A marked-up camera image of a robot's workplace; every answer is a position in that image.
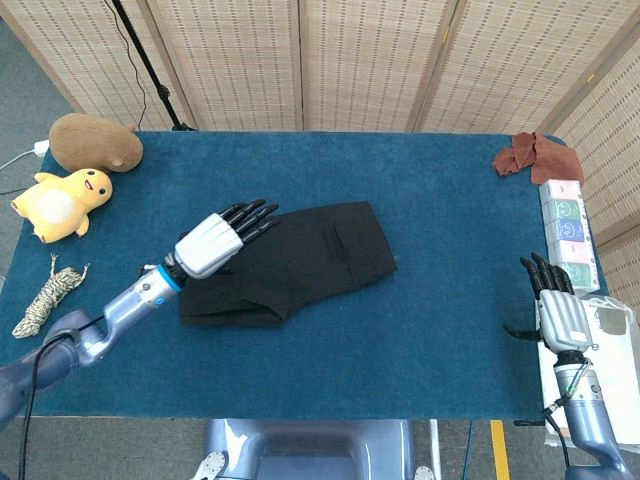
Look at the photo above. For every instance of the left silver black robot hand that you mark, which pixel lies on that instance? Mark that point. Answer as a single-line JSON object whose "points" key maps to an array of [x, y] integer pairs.
{"points": [[210, 245]]}

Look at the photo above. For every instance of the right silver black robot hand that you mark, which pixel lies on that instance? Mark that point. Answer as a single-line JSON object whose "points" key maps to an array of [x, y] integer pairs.
{"points": [[565, 320]]}

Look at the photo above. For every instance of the black trousers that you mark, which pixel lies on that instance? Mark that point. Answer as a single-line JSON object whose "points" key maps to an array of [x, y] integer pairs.
{"points": [[310, 260]]}

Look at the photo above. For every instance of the right blue robot arm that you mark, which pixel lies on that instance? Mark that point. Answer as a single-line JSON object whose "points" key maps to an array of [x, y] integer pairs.
{"points": [[585, 420]]}

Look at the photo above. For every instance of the left blue robot arm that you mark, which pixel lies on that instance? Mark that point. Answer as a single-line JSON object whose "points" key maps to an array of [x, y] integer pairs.
{"points": [[135, 295]]}

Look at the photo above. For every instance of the white plastic bag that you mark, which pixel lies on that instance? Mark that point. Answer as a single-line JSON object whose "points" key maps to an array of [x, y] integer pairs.
{"points": [[615, 360]]}

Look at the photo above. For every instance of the stacked tissue packs bundle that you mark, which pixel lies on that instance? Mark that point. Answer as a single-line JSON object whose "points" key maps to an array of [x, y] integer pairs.
{"points": [[570, 230]]}

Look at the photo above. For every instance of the blue table cloth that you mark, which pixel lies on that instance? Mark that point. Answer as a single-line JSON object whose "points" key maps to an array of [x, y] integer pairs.
{"points": [[320, 165]]}

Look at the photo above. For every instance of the brown capybara plush toy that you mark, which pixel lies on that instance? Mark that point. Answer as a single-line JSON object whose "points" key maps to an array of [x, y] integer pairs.
{"points": [[90, 142]]}

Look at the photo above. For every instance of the yellow plush toy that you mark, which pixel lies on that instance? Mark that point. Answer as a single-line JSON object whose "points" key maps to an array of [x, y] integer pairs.
{"points": [[55, 210]]}

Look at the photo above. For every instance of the rust brown crumpled cloth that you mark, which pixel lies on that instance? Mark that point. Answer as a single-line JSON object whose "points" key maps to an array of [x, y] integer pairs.
{"points": [[525, 152]]}

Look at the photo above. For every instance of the white table leg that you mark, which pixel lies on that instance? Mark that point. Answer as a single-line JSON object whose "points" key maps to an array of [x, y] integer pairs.
{"points": [[435, 445]]}

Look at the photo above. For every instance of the white power adapter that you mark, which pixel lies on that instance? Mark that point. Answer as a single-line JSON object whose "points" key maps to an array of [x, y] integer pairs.
{"points": [[41, 148]]}

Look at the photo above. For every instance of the black tripod stand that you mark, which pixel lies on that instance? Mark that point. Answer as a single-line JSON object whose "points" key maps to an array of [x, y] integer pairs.
{"points": [[145, 60]]}

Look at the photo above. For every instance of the blue robot torso base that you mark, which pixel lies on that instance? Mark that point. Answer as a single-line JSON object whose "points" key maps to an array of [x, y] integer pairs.
{"points": [[310, 445]]}

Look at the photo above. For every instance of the bamboo folding screen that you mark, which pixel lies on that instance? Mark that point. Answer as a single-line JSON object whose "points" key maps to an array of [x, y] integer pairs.
{"points": [[350, 60]]}

